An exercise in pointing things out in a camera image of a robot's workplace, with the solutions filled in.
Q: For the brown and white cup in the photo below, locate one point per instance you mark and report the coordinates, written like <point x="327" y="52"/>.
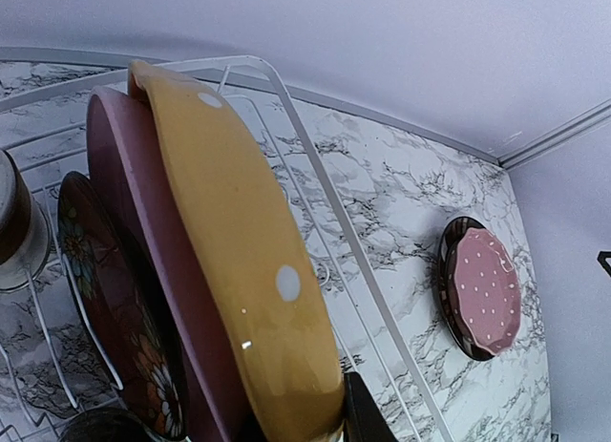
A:
<point x="26" y="236"/>

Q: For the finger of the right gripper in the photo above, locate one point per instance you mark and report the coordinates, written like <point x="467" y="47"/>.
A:
<point x="604" y="259"/>

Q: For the dark green mug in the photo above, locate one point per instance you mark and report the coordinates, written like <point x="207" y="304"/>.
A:
<point x="104" y="425"/>

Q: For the black striped plate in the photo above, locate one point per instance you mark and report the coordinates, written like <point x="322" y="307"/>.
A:
<point x="454" y="231"/>

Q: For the dark brown plate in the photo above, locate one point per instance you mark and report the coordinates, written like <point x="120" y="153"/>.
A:
<point x="118" y="295"/>

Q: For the white wire dish rack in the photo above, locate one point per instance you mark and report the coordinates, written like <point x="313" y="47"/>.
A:
<point x="43" y="109"/>

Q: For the pink plate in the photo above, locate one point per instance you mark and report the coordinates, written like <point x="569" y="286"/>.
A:
<point x="127" y="172"/>

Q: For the yellow polka dot plate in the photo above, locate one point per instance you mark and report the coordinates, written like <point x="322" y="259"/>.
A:
<point x="251" y="254"/>

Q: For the maroon polka dot plate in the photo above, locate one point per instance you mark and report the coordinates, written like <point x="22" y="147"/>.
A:
<point x="487" y="290"/>

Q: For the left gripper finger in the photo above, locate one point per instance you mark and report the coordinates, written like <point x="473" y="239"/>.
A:
<point x="364" y="421"/>

